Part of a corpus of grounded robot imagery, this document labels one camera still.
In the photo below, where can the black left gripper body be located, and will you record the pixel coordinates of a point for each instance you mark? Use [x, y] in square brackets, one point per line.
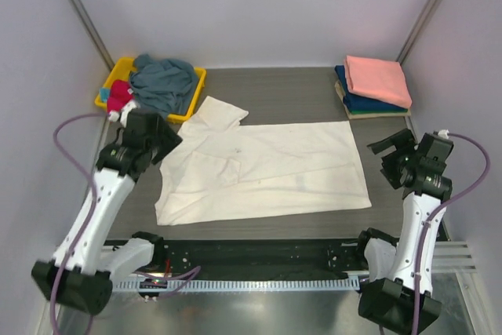
[149, 147]

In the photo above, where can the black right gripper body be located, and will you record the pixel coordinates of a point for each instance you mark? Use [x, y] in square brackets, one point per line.
[410, 157]

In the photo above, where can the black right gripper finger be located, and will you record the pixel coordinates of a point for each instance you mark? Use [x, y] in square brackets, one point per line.
[403, 141]
[392, 167]

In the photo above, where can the cream white t shirt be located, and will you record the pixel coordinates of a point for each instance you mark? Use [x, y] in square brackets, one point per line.
[226, 170]

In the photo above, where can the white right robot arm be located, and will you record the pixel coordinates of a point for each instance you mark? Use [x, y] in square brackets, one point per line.
[398, 294]

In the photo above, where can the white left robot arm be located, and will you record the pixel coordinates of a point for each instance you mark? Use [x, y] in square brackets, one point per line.
[77, 275]

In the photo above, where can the magenta red t shirt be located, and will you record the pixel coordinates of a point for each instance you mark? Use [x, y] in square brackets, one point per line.
[120, 94]

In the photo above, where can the light blue cloth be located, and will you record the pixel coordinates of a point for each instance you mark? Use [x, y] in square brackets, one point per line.
[104, 94]

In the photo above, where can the grey blue t shirt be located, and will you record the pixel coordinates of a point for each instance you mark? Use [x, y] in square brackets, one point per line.
[166, 86]

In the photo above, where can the folded beige t shirt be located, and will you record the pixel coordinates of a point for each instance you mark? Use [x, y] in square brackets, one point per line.
[340, 93]

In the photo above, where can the folded navy blue t shirt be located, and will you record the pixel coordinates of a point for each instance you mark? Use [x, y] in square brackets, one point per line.
[360, 103]

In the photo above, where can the folded pink t shirt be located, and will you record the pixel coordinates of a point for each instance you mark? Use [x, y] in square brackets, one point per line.
[376, 79]

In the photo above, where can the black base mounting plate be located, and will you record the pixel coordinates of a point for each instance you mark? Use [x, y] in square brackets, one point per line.
[263, 260]

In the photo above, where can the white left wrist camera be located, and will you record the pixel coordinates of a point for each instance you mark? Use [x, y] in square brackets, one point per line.
[121, 116]

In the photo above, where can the white slotted cable duct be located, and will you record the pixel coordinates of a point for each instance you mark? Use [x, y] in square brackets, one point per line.
[137, 284]

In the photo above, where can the left aluminium corner post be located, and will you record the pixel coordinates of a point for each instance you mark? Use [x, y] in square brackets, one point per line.
[92, 32]

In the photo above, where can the aluminium corner post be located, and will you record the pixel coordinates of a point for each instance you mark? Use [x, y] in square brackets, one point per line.
[92, 32]
[418, 28]

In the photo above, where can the right aluminium corner post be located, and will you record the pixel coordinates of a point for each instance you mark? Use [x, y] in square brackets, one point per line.
[418, 28]

